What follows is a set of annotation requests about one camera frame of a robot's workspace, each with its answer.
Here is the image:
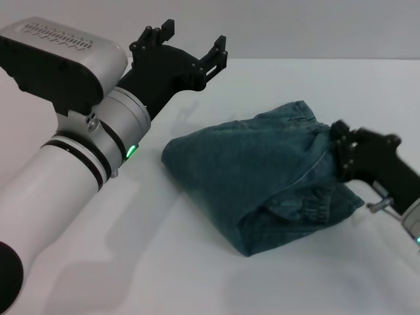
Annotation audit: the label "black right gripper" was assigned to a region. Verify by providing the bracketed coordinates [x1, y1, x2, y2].
[329, 119, 420, 214]

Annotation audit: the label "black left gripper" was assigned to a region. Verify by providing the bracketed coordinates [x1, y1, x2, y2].
[116, 19, 229, 119]

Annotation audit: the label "blue denim shorts with embroidery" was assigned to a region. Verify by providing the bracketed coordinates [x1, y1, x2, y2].
[162, 100, 366, 259]

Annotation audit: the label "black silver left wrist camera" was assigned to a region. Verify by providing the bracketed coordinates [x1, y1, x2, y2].
[0, 16, 129, 116]

